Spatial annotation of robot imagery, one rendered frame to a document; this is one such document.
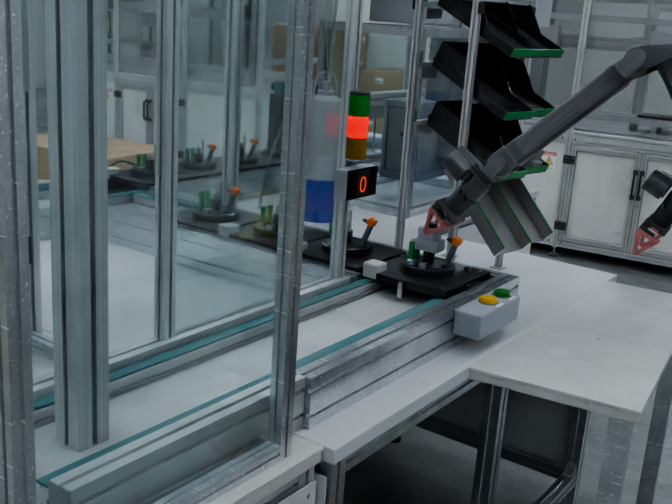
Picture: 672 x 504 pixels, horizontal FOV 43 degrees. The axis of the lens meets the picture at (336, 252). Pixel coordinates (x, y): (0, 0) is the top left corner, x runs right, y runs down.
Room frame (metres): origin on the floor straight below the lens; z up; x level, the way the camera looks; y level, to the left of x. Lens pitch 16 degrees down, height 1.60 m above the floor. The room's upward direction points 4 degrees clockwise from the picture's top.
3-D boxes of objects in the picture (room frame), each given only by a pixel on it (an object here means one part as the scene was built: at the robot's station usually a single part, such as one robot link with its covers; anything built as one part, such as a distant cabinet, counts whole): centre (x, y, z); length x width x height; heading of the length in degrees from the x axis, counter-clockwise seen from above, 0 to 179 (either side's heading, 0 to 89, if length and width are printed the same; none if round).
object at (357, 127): (2.03, -0.03, 1.33); 0.05 x 0.05 x 0.05
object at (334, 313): (1.88, -0.05, 0.91); 0.84 x 0.28 x 0.10; 145
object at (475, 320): (1.92, -0.36, 0.93); 0.21 x 0.07 x 0.06; 145
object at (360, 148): (2.03, -0.03, 1.28); 0.05 x 0.05 x 0.05
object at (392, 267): (2.11, -0.24, 0.96); 0.24 x 0.24 x 0.02; 55
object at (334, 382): (1.80, -0.20, 0.91); 0.89 x 0.06 x 0.11; 145
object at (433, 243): (2.12, -0.23, 1.06); 0.08 x 0.04 x 0.07; 55
